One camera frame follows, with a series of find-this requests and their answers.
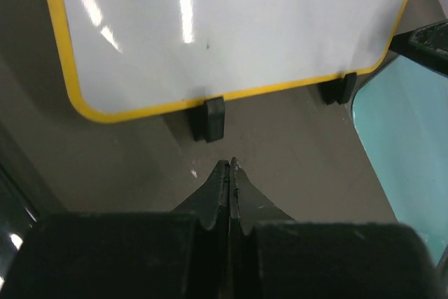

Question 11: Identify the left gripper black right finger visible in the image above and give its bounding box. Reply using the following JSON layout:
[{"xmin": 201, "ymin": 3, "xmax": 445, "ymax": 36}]
[{"xmin": 229, "ymin": 160, "xmax": 441, "ymax": 298}]

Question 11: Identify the teal cutting mat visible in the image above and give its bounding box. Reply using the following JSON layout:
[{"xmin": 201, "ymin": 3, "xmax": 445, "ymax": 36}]
[{"xmin": 351, "ymin": 56, "xmax": 447, "ymax": 264}]

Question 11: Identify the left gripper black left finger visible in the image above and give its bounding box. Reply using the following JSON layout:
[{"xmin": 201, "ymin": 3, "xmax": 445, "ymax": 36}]
[{"xmin": 6, "ymin": 160, "xmax": 230, "ymax": 298}]

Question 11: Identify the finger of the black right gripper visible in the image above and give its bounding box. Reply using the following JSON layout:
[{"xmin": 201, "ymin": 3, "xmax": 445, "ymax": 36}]
[{"xmin": 389, "ymin": 20, "xmax": 448, "ymax": 77}]

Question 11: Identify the yellow framed whiteboard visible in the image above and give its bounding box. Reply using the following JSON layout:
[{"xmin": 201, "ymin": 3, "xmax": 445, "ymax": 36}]
[{"xmin": 46, "ymin": 0, "xmax": 407, "ymax": 142}]

